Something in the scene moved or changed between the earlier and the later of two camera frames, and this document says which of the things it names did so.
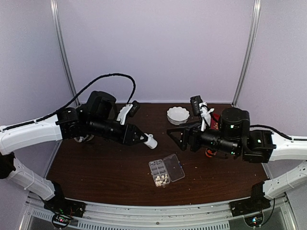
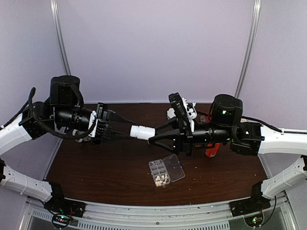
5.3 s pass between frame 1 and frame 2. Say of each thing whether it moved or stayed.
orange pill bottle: stayed
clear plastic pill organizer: stayed
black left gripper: moved
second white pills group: stayed
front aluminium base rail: stayed
